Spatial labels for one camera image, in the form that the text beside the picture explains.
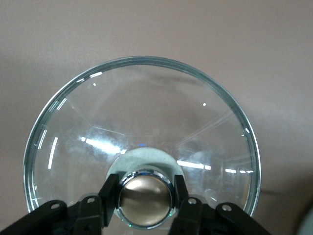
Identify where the brown table cloth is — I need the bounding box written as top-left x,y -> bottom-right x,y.
0,0 -> 313,235

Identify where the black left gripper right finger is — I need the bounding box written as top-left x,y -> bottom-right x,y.
168,174 -> 272,235

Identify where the glass pot lid with knob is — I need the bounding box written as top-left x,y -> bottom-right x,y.
22,56 -> 261,230

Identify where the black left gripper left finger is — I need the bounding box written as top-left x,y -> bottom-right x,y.
0,173 -> 120,235

